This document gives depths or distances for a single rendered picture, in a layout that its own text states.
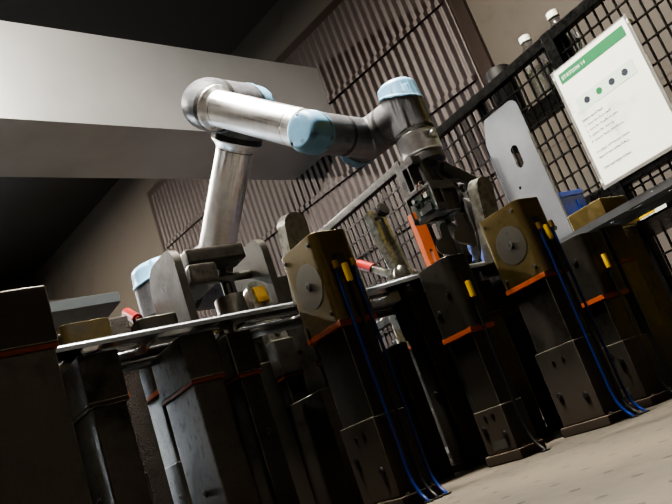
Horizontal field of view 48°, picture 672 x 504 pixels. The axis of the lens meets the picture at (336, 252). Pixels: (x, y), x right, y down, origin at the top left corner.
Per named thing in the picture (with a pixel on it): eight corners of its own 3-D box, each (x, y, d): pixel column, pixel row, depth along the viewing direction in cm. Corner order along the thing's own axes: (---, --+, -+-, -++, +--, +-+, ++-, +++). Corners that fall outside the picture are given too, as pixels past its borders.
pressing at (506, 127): (580, 248, 144) (512, 96, 153) (538, 270, 153) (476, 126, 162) (582, 247, 145) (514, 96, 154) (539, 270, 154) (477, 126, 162)
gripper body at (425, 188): (415, 230, 132) (391, 169, 135) (450, 225, 137) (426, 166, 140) (441, 211, 126) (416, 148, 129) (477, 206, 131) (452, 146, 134)
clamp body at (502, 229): (628, 423, 100) (526, 190, 109) (563, 441, 109) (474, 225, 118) (655, 411, 104) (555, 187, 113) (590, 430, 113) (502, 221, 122)
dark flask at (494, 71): (522, 120, 195) (496, 61, 200) (502, 135, 201) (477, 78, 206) (541, 120, 199) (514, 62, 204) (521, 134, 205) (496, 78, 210)
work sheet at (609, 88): (689, 139, 153) (625, 13, 161) (603, 190, 171) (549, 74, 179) (694, 138, 155) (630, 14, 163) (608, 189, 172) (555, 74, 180)
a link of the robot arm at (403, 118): (391, 100, 145) (423, 75, 140) (411, 150, 142) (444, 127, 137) (364, 96, 139) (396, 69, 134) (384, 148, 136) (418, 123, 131)
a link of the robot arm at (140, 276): (132, 327, 168) (117, 272, 172) (182, 321, 178) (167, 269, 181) (159, 308, 160) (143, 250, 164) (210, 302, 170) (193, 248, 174)
